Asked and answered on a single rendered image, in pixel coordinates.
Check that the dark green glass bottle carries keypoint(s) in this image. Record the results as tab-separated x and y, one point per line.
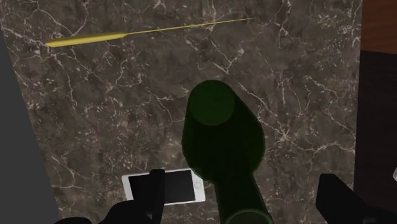
221	139

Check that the white smartphone with black screen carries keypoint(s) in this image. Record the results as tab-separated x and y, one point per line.
178	186

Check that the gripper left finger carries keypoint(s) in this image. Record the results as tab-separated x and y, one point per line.
145	208

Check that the yellow knife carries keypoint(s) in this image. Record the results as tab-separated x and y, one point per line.
90	38

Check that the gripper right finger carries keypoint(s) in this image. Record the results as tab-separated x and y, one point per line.
344	201

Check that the dark brown wooden cabinet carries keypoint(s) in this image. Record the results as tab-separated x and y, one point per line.
377	118

